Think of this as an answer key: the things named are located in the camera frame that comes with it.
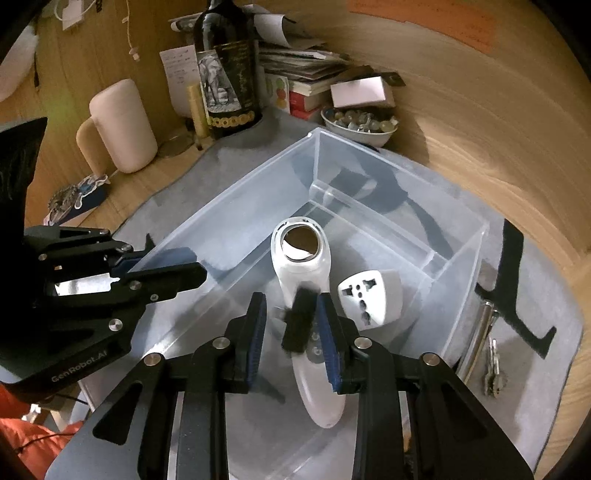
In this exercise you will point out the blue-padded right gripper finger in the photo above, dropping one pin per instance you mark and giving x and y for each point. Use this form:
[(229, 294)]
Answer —
[(415, 415)]

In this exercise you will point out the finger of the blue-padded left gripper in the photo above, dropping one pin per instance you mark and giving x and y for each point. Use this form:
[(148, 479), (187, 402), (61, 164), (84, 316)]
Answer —
[(129, 434)]

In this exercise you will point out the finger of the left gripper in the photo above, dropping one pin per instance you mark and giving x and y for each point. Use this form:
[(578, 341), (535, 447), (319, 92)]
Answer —
[(159, 284), (161, 259)]

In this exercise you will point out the bunch of keys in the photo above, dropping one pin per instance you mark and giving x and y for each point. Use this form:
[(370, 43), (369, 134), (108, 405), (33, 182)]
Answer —
[(495, 379)]

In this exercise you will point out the metal rod tool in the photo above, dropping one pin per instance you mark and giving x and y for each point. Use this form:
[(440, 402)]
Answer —
[(488, 315)]

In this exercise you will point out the white handheld massager device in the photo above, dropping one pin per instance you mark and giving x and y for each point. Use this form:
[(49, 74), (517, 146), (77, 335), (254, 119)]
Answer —
[(302, 262)]

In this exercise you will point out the small black adapter gadget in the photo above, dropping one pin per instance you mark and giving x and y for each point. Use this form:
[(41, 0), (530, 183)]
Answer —
[(299, 319)]

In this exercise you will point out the white travel plug adapter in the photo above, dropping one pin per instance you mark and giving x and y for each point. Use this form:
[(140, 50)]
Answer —
[(372, 298)]

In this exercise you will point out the beige cylindrical speaker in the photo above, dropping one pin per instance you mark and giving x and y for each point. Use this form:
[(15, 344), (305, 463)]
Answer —
[(117, 136)]

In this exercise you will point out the yellow tube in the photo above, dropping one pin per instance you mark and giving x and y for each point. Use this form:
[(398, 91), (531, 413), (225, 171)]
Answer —
[(196, 107)]

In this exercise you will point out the white paper note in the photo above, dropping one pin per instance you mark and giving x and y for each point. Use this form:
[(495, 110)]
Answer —
[(181, 70)]

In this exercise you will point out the clear plastic storage bin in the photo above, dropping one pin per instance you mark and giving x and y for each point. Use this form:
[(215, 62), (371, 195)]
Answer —
[(340, 218)]

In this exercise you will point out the stack of books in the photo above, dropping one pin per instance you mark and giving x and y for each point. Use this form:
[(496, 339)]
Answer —
[(298, 71)]

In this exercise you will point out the dark wine bottle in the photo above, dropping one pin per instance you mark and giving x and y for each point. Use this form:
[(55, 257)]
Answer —
[(226, 58)]

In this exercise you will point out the white bowl of pebbles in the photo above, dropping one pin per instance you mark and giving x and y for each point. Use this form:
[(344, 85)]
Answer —
[(362, 126)]

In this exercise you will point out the white fluffy duster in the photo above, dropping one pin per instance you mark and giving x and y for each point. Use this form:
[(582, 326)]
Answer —
[(18, 62)]

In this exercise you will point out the small white cardboard box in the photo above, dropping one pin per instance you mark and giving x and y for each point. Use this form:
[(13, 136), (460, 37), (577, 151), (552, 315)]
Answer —
[(373, 91)]

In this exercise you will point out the orange sticky note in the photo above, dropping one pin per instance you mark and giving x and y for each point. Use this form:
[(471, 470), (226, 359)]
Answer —
[(460, 20)]

